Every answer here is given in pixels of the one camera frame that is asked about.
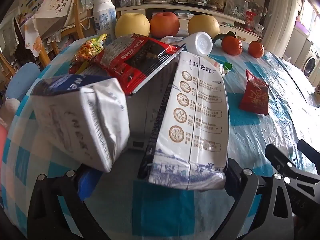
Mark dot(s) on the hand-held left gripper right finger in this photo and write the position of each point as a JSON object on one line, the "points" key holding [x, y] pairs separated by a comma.
{"points": [[232, 180]]}

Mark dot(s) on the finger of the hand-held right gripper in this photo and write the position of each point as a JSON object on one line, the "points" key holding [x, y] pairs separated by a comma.
{"points": [[308, 148], [280, 160]]}

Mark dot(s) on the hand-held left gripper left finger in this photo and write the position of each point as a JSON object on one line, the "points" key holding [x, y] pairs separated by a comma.
{"points": [[87, 185]]}

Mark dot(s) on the red snack packet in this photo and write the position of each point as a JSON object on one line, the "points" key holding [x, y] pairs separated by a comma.
{"points": [[255, 95]]}

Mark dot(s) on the tall white milk carton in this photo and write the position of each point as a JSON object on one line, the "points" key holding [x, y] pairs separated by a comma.
{"points": [[195, 120]]}

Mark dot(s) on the blue checkered tablecloth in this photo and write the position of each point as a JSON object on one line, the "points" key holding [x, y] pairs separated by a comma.
{"points": [[250, 140]]}

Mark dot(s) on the white washing machine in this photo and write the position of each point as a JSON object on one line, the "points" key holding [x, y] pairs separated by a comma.
{"points": [[311, 62]]}

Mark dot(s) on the small tangerine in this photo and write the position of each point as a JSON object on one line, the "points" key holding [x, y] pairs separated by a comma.
{"points": [[256, 49]]}

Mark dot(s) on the light blue cushion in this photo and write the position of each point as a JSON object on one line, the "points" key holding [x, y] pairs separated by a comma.
{"points": [[22, 80]]}

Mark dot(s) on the large tangerine with leaf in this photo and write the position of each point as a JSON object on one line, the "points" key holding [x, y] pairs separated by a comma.
{"points": [[232, 45]]}

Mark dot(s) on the red black snack wrapper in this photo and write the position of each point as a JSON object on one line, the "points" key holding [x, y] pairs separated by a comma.
{"points": [[140, 62]]}

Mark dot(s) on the yellow red snack wrapper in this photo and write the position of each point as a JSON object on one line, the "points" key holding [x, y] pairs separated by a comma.
{"points": [[86, 51]]}

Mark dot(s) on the white curtain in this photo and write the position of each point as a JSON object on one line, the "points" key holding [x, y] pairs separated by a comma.
{"points": [[280, 17]]}

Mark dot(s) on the white plastic bottle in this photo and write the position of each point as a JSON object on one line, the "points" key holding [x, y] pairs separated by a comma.
{"points": [[200, 43]]}

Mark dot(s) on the white television cabinet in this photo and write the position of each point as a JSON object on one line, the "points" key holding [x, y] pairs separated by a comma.
{"points": [[225, 17]]}

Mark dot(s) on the white plastic bag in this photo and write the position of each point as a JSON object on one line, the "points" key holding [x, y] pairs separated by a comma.
{"points": [[172, 39]]}

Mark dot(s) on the yellow apple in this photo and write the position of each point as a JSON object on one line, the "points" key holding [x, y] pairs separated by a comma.
{"points": [[203, 23], [132, 25]]}

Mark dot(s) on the clear plastic bag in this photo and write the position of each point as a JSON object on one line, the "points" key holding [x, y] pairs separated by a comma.
{"points": [[235, 3]]}

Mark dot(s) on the red apple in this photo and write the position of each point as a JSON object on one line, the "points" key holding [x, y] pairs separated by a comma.
{"points": [[165, 25]]}

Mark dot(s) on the white supplement bottle blue label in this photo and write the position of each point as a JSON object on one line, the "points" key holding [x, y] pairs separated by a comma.
{"points": [[103, 15]]}

